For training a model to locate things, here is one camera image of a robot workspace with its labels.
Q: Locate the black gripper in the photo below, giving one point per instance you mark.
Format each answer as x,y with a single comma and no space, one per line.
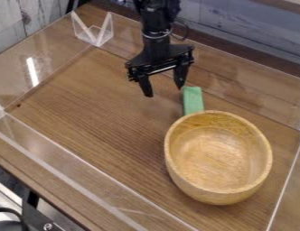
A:
158,57

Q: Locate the green rectangular block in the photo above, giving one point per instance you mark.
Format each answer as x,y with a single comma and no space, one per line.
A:
191,100

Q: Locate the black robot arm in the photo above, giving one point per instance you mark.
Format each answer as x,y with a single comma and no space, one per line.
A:
158,14

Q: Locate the wooden brown bowl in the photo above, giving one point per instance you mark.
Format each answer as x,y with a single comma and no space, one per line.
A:
218,157

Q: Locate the clear acrylic corner bracket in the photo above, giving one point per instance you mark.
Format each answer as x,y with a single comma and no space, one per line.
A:
93,35

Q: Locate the clear acrylic enclosure wall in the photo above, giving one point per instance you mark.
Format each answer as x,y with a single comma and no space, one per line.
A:
81,134

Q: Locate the black table frame bracket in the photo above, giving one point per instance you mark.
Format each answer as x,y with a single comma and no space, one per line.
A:
41,217

